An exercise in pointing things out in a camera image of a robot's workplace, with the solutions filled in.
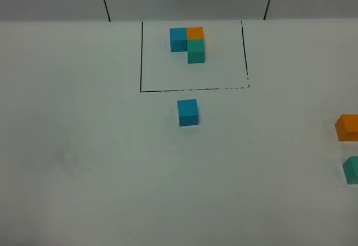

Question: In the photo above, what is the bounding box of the green template cube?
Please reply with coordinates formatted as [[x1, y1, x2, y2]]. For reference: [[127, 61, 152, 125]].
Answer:
[[187, 39, 205, 64]]

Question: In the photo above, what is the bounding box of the blue template cube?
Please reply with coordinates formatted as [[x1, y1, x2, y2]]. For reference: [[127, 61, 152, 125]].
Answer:
[[169, 27, 187, 52]]

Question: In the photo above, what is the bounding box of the orange template cube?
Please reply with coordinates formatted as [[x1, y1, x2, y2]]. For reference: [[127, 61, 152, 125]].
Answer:
[[186, 27, 204, 40]]

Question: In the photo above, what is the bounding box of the loose orange cube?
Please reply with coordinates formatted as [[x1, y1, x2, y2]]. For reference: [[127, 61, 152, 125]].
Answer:
[[335, 114, 358, 141]]

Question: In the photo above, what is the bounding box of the loose green cube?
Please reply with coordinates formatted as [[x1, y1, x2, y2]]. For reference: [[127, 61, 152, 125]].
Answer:
[[342, 156, 358, 185]]

